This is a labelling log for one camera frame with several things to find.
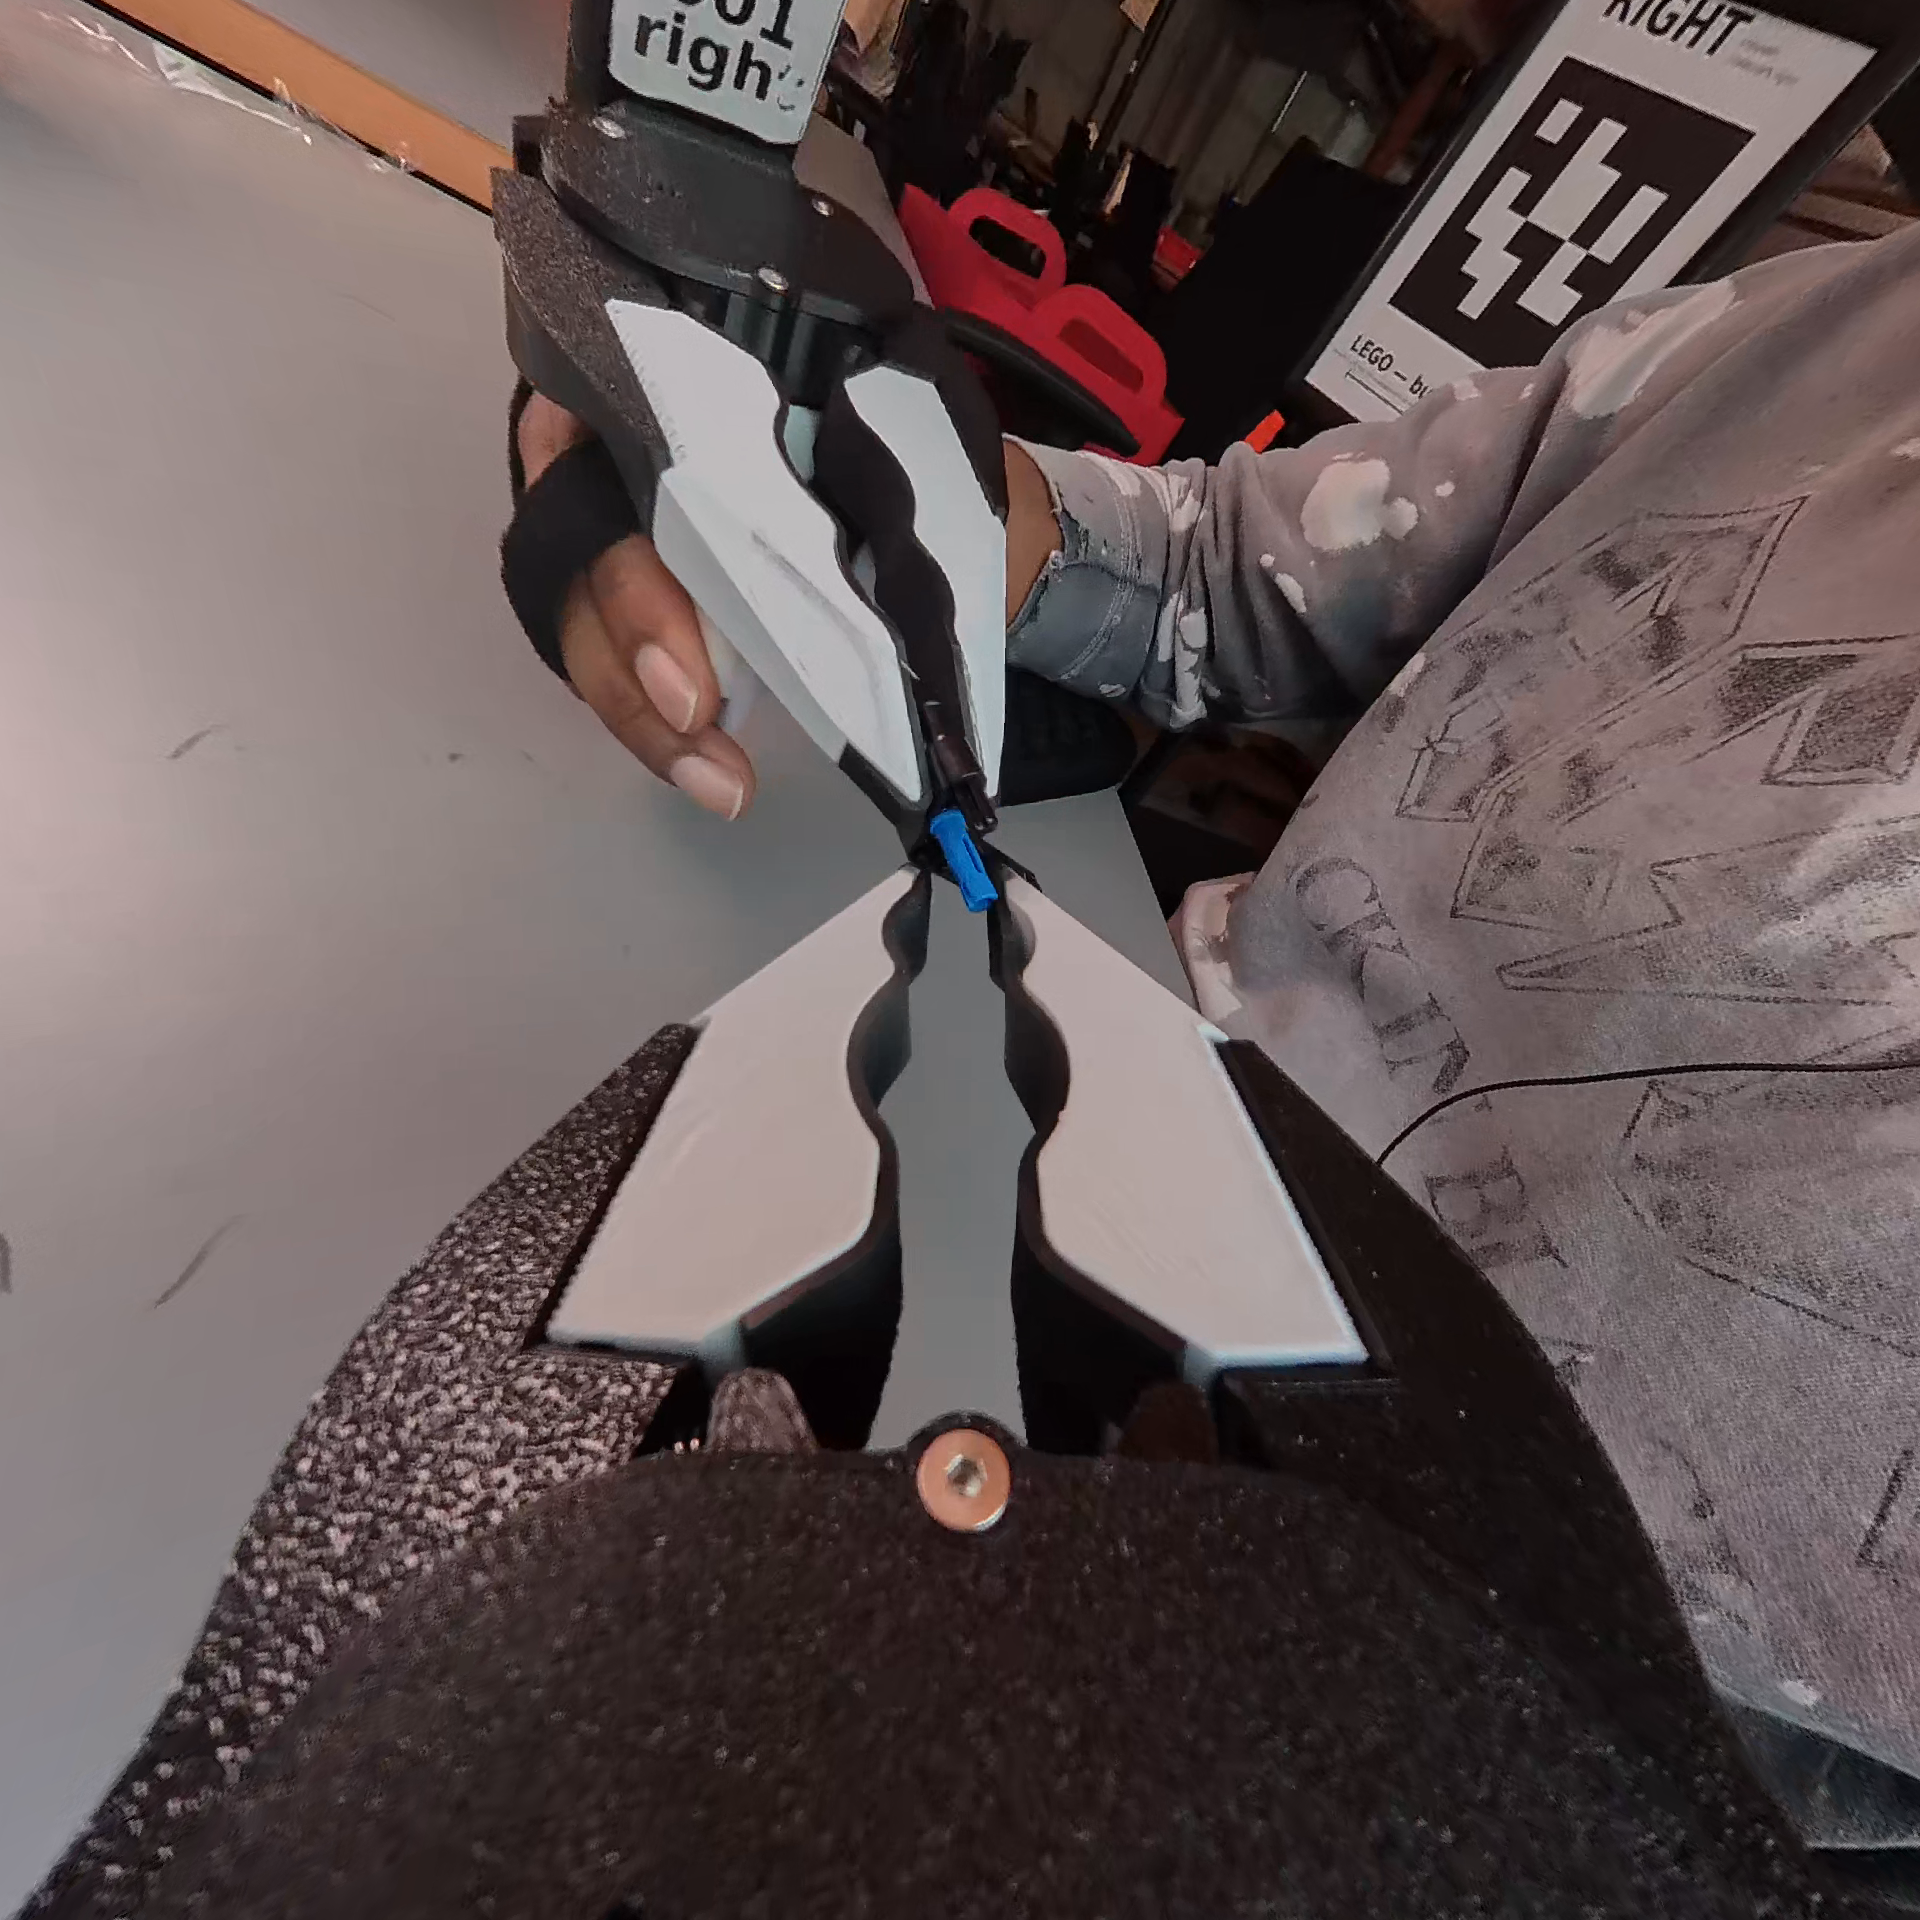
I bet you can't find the person's right hand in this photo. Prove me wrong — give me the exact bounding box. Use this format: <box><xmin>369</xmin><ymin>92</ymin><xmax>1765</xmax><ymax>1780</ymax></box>
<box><xmin>513</xmin><ymin>385</ymin><xmax>751</xmax><ymax>823</ymax></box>

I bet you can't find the black drawstring cord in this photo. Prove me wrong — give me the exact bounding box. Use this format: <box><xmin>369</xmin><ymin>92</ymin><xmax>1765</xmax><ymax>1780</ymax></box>
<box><xmin>1373</xmin><ymin>1044</ymin><xmax>1920</xmax><ymax>1174</ymax></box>

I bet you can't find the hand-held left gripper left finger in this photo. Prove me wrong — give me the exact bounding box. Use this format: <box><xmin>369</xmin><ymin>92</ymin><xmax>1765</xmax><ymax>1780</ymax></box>
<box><xmin>546</xmin><ymin>864</ymin><xmax>936</xmax><ymax>1446</ymax></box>

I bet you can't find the blue pin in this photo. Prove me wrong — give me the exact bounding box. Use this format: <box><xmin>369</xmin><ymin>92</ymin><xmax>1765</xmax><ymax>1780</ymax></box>
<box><xmin>929</xmin><ymin>811</ymin><xmax>1005</xmax><ymax>915</ymax></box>

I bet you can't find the person's torso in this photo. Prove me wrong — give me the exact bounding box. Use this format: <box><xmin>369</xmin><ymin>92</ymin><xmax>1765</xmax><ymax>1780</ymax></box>
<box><xmin>1172</xmin><ymin>569</ymin><xmax>1920</xmax><ymax>1852</ymax></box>

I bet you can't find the neighbouring grey table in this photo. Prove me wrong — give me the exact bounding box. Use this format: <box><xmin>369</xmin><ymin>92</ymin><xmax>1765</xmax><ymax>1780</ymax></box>
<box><xmin>90</xmin><ymin>0</ymin><xmax>580</xmax><ymax>207</ymax></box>

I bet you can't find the black armrest pad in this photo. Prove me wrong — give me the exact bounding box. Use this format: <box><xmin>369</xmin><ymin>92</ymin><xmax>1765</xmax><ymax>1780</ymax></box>
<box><xmin>1000</xmin><ymin>664</ymin><xmax>1135</xmax><ymax>811</ymax></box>

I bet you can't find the person's right forearm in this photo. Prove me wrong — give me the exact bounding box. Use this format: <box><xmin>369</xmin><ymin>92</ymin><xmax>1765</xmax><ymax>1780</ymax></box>
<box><xmin>1005</xmin><ymin>238</ymin><xmax>1920</xmax><ymax>744</ymax></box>

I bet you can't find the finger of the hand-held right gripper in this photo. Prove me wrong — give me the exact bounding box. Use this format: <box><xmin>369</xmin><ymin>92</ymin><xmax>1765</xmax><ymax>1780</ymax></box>
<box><xmin>609</xmin><ymin>301</ymin><xmax>931</xmax><ymax>818</ymax></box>
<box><xmin>819</xmin><ymin>369</ymin><xmax>1008</xmax><ymax>833</ymax></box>

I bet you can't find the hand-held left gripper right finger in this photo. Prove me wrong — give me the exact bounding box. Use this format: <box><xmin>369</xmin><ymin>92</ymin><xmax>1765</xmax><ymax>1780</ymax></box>
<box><xmin>989</xmin><ymin>874</ymin><xmax>1373</xmax><ymax>1446</ymax></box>

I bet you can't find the marker sign board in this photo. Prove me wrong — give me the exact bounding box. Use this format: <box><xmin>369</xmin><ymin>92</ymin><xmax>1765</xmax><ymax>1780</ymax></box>
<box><xmin>1298</xmin><ymin>0</ymin><xmax>1920</xmax><ymax>428</ymax></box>

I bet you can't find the grey desk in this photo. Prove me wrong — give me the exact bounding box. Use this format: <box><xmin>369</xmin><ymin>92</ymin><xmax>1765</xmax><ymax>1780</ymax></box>
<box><xmin>0</xmin><ymin>0</ymin><xmax>1203</xmax><ymax>1916</ymax></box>

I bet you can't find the black bent beam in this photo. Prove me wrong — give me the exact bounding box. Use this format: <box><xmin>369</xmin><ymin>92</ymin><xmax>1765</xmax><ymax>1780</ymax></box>
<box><xmin>899</xmin><ymin>659</ymin><xmax>1037</xmax><ymax>900</ymax></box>

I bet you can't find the red plastic container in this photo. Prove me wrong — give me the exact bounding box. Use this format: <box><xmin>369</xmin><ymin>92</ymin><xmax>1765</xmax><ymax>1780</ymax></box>
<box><xmin>897</xmin><ymin>185</ymin><xmax>1187</xmax><ymax>466</ymax></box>

